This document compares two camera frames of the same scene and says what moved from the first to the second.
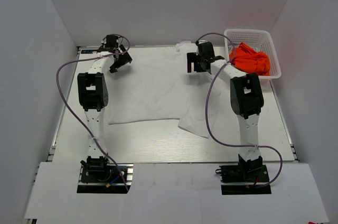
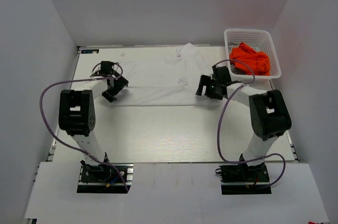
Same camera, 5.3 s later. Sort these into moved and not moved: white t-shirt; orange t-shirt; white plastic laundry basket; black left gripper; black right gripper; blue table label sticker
Moved: black right gripper; white t-shirt; black left gripper
Not moved: blue table label sticker; orange t-shirt; white plastic laundry basket
